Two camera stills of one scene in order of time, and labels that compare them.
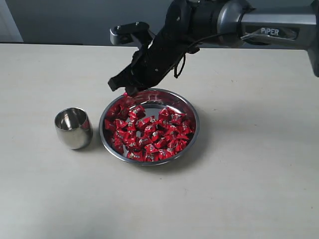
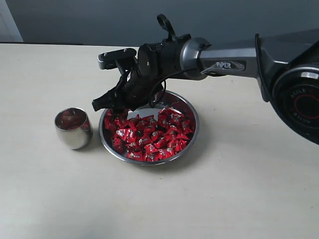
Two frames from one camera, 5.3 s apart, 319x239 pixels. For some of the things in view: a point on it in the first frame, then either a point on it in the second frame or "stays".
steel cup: (74, 127) stays
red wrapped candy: (165, 153) stays
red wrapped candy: (136, 155) stays
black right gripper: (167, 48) → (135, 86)
